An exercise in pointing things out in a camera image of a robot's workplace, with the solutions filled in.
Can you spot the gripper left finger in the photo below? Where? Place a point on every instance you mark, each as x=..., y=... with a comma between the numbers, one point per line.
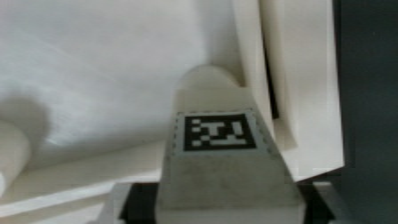
x=128, y=207

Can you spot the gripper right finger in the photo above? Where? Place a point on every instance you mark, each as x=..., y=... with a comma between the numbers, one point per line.
x=327, y=210

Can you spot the white table leg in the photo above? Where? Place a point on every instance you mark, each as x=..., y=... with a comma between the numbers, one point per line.
x=226, y=185

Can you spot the white square table top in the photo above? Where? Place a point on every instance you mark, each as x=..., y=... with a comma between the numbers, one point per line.
x=95, y=56

